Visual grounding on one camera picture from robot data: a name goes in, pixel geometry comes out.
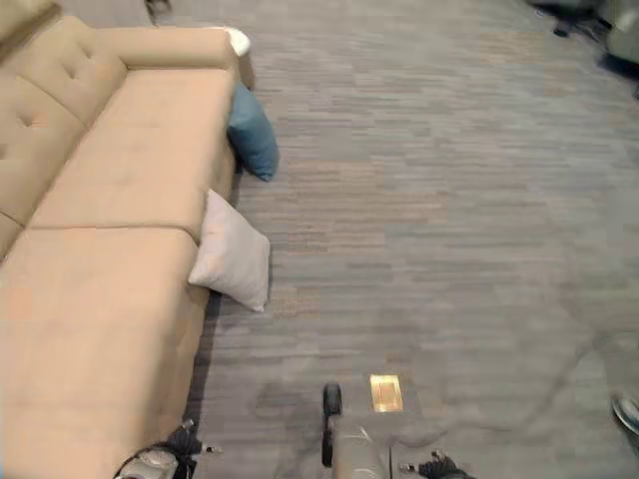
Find white round side table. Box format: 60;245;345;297
223;26;258;92

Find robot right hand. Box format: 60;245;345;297
397;448;468;479

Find tan fabric sofa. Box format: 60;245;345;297
0;14;254;479

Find yellowish cushion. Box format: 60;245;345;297
0;0;57;47

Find brass floor socket plate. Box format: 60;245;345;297
368;373;405;415

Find robot dark foot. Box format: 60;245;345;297
321;382;344;469

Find grey green armchair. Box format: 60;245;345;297
601;0;639;60

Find grey white shoe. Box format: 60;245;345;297
610;392;639;436

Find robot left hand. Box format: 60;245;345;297
163;418;225;466

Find blue cushion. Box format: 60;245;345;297
227;82;281;182

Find pale beige cushion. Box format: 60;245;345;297
187;188;272;313

